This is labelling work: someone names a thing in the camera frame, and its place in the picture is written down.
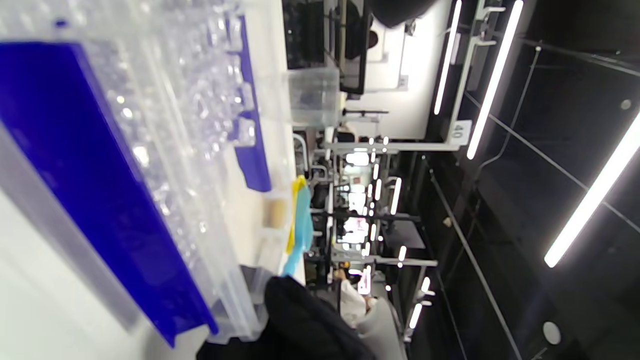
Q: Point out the person's right hand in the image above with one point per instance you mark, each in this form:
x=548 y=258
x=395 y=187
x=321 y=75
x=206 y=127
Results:
x=300 y=330

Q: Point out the person's left hand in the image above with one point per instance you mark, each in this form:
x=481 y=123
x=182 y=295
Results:
x=400 y=12

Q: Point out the light blue plastic scoop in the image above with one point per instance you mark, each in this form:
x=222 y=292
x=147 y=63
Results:
x=303 y=220

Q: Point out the clear plastic shaker cup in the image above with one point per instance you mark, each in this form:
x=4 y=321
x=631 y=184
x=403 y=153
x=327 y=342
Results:
x=312 y=97

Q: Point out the clear container with blue clips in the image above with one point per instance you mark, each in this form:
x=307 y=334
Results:
x=100 y=175

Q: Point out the black monitor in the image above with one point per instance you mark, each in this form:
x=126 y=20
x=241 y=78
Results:
x=356 y=45

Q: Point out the white ceiling light strip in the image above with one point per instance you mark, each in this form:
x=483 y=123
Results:
x=447 y=55
x=595 y=196
x=495 y=75

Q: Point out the white ceiling sign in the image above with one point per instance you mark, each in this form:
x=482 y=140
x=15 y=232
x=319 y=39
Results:
x=460 y=132

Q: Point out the yellow plastic bowl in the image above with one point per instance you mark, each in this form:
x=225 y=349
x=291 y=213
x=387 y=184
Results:
x=299 y=187

